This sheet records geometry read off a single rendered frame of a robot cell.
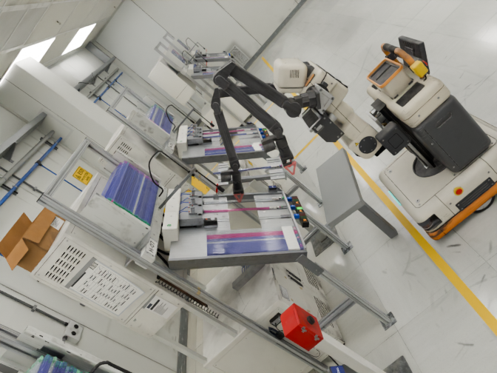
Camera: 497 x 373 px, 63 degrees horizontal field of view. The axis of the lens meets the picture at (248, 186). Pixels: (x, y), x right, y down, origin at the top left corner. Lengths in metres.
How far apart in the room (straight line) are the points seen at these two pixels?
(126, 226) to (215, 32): 8.02
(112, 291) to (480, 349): 1.79
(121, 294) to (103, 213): 0.43
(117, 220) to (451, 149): 1.76
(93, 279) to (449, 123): 1.96
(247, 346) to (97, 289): 0.91
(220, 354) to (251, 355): 0.18
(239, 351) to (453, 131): 1.69
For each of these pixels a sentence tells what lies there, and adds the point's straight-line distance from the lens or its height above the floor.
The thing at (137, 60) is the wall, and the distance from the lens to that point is 10.01.
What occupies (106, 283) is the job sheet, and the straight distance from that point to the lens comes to 2.21.
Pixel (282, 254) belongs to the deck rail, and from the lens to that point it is 2.12.
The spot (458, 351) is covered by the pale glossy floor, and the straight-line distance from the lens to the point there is 2.32.
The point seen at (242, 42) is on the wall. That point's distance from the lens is 9.88.
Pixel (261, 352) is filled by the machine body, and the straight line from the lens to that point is 2.58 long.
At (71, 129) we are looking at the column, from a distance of 5.53.
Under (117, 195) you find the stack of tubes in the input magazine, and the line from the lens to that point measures 2.20.
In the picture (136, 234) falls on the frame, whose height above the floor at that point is 1.43.
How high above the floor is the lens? 1.90
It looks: 21 degrees down
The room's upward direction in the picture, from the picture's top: 52 degrees counter-clockwise
